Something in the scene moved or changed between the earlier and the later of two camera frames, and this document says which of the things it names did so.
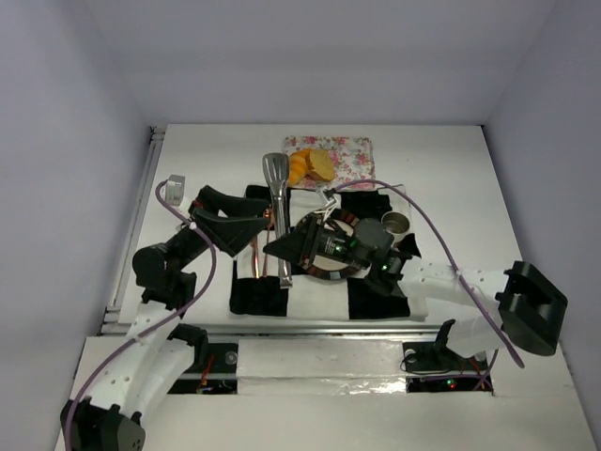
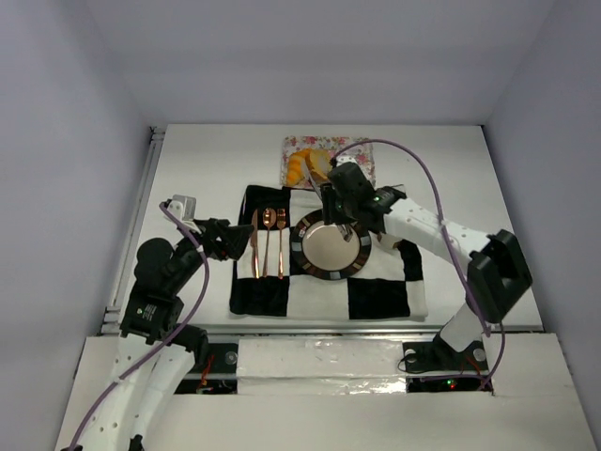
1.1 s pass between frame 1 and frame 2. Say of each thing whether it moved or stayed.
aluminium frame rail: stayed
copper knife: stayed
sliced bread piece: stayed
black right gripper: moved
